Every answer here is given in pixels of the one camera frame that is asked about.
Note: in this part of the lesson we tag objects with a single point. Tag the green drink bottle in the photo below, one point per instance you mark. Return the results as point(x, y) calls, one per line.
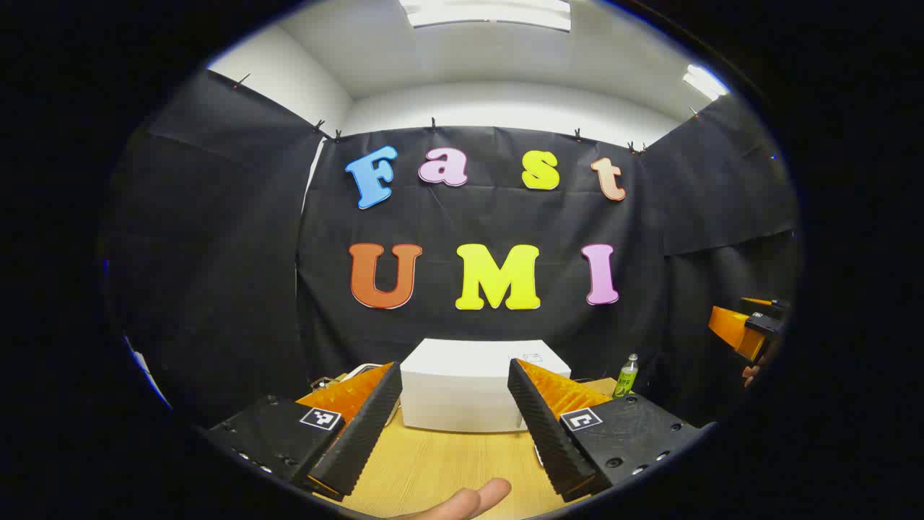
point(625, 379)

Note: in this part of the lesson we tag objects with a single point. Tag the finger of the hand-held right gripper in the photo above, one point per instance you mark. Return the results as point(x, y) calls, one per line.
point(733, 325)

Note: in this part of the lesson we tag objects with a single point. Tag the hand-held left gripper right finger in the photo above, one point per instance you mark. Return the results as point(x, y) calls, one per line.
point(545, 426)

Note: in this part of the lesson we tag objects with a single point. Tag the small ceiling light panel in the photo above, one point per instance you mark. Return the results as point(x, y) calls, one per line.
point(706, 81)

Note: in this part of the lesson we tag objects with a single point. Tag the large ceiling light panel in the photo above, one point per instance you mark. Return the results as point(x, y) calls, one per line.
point(491, 13)

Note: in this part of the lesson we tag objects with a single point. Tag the white microwave oven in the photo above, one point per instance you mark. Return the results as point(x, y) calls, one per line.
point(455, 390)

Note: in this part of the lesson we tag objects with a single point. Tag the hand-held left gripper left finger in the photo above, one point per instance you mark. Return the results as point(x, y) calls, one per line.
point(364, 426)

